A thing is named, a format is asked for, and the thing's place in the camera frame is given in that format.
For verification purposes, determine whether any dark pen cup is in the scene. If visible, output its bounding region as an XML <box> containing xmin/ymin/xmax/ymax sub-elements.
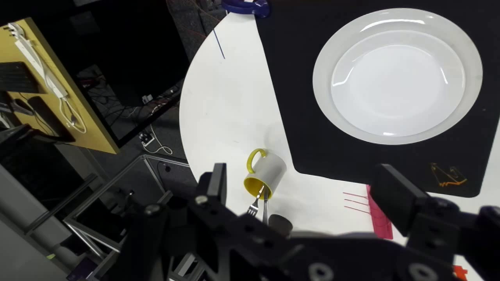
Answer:
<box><xmin>268</xmin><ymin>213</ymin><xmax>296</xmax><ymax>239</ymax></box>

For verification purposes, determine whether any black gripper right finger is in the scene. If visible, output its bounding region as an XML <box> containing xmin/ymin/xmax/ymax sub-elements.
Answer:
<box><xmin>371</xmin><ymin>163</ymin><xmax>432</xmax><ymax>236</ymax></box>

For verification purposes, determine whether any thin blue wire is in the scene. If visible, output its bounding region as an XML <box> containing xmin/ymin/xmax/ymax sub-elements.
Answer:
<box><xmin>212</xmin><ymin>28</ymin><xmax>227</xmax><ymax>61</ymax></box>

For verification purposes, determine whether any blue clamp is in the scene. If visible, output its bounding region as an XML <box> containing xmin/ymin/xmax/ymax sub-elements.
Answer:
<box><xmin>221</xmin><ymin>0</ymin><xmax>274</xmax><ymax>21</ymax></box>

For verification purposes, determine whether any white charger cable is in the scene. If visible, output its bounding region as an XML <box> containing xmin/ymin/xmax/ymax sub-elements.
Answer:
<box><xmin>5</xmin><ymin>21</ymin><xmax>88</xmax><ymax>136</ymax></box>

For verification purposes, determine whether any black placemat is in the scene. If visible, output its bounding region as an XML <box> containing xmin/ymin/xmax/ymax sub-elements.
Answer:
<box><xmin>255</xmin><ymin>0</ymin><xmax>500</xmax><ymax>198</ymax></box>

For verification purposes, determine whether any wooden desk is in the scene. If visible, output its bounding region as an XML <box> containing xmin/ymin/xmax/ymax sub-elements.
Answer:
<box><xmin>0</xmin><ymin>17</ymin><xmax>122</xmax><ymax>156</ymax></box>

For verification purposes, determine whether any small white plate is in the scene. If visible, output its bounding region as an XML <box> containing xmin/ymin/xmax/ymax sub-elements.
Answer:
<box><xmin>329</xmin><ymin>28</ymin><xmax>468</xmax><ymax>139</ymax></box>

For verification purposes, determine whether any large white plate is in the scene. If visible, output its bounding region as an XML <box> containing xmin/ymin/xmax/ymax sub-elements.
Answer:
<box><xmin>312</xmin><ymin>6</ymin><xmax>485</xmax><ymax>147</ymax></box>

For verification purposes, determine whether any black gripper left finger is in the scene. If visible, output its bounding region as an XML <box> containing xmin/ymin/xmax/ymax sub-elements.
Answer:
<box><xmin>196</xmin><ymin>161</ymin><xmax>230</xmax><ymax>208</ymax></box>

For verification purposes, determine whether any white mug yellow interior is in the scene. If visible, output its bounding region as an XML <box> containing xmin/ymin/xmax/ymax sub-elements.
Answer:
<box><xmin>243</xmin><ymin>147</ymin><xmax>288</xmax><ymax>203</ymax></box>

